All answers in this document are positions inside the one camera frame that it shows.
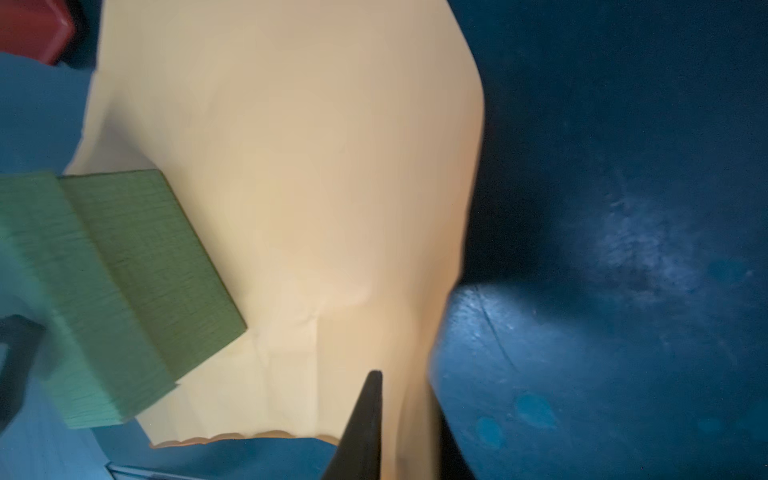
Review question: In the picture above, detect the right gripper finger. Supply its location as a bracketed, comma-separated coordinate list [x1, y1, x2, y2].
[321, 370, 383, 480]

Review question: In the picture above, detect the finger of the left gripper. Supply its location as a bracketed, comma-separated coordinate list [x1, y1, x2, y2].
[1, 315, 46, 432]

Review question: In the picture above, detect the green gift box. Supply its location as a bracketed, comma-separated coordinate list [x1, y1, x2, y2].
[1, 170, 246, 429]

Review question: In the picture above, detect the green table mat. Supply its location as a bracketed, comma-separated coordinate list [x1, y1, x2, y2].
[1, 1, 767, 479]

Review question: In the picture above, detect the red tape dispenser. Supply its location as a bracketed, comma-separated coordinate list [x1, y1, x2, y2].
[0, 0, 76, 65]

